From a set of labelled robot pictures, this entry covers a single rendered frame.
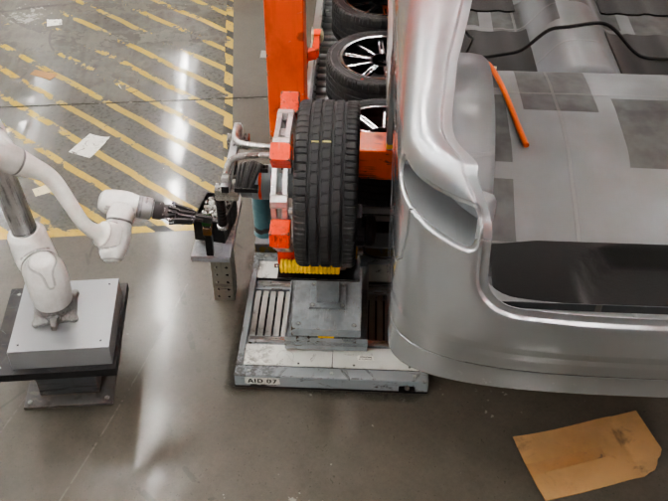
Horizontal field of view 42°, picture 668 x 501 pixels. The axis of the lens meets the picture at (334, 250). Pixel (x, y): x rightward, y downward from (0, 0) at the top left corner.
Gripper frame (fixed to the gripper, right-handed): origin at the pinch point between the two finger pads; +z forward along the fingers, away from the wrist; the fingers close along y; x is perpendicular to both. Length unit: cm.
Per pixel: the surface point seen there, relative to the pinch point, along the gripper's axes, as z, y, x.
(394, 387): 92, -35, 44
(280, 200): 24.2, -22.7, -33.9
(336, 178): 41, -23, -49
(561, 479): 153, -81, 31
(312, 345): 57, -17, 45
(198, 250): 1.6, 9.3, 25.9
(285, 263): 36.0, -9.7, 7.6
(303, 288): 51, 8, 36
